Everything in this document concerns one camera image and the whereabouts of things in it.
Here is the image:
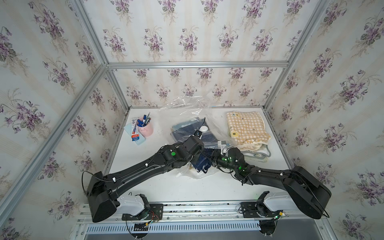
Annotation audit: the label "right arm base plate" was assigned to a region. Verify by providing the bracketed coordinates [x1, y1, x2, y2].
[238, 202, 284, 220]

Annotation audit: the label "clear plastic vacuum bag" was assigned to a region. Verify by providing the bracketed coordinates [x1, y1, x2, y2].
[156, 96, 235, 180]

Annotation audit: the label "aluminium mounting rail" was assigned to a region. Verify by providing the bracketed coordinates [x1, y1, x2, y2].
[74, 197, 325, 224]

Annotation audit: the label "aluminium frame crossbar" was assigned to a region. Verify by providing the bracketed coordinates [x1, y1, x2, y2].
[107, 61, 289, 69]

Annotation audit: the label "navy blue star blanket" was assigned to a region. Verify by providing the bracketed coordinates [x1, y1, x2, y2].
[171, 118, 219, 174]

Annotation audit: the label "white vacuum bag valve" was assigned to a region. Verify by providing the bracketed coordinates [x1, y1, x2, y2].
[199, 126, 209, 133]

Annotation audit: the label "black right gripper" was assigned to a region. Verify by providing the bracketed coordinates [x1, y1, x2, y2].
[202, 149, 240, 174]

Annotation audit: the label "pink pen cup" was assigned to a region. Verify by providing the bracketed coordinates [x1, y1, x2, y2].
[137, 118, 154, 138]

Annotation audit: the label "blue pens in cup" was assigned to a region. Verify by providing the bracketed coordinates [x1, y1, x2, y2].
[137, 113, 151, 127]

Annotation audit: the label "orange checkered blanket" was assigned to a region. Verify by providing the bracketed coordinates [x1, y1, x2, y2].
[226, 112, 272, 153]

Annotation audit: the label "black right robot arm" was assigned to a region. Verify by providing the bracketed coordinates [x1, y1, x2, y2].
[211, 148, 332, 219]

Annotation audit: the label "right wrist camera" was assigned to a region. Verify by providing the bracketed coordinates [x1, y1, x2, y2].
[218, 141, 231, 155]

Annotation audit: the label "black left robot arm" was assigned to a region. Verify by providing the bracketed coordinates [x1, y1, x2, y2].
[85, 136, 204, 223]

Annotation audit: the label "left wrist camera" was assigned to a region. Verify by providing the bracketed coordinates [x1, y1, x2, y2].
[193, 130, 203, 138]

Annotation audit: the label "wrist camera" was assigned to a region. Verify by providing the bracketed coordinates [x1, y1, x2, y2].
[193, 130, 203, 138]
[218, 141, 231, 155]

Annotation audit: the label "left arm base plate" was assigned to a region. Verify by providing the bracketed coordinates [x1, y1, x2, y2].
[122, 204, 164, 222]

